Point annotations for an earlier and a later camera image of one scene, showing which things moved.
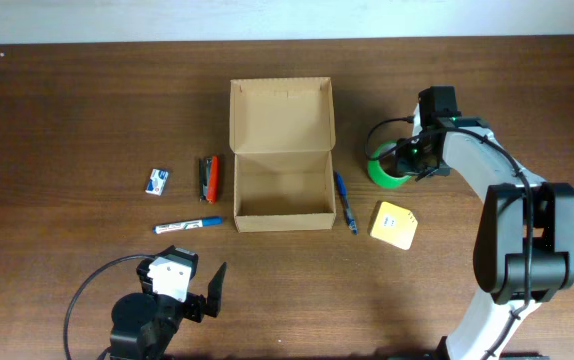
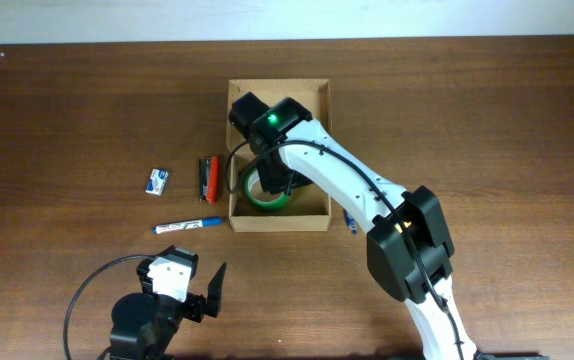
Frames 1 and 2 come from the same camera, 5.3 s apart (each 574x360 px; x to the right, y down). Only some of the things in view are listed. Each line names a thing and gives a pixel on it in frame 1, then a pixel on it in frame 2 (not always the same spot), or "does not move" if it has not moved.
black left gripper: (195, 305) does not move
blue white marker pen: (187, 225) does not move
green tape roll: (378, 175) -> (252, 178)
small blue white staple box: (157, 182) does not move
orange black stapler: (208, 179) does not move
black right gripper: (418, 166) -> (274, 179)
